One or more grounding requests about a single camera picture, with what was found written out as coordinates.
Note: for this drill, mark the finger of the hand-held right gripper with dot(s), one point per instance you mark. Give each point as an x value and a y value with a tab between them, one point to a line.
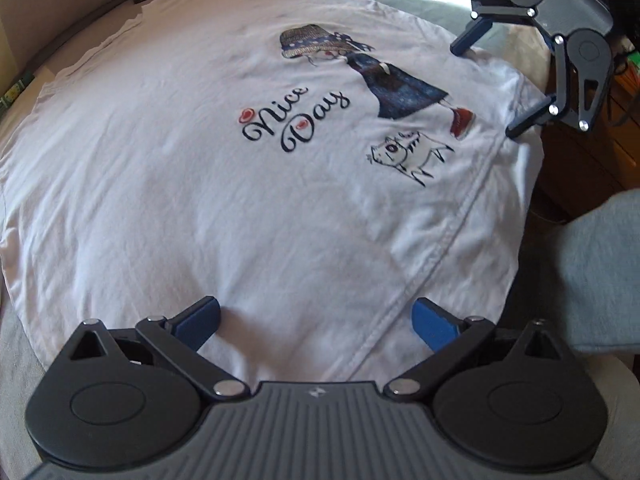
470	39
527	120

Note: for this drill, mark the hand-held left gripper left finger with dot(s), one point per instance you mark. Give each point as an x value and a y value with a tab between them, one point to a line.
197	322

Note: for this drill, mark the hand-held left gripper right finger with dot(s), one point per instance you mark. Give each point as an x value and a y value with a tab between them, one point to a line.
430	327

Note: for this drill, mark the white printed T-shirt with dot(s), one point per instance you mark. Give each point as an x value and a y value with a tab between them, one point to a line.
200	220

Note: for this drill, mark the wooden nightstand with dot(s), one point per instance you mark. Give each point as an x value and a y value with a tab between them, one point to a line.
590	160

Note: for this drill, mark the person's leg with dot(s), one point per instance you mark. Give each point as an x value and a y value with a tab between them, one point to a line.
600	270

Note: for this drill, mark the green glass bottle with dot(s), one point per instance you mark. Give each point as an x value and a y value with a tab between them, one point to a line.
15	95

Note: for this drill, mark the floral pillow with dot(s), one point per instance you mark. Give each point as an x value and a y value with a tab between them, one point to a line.
60	5

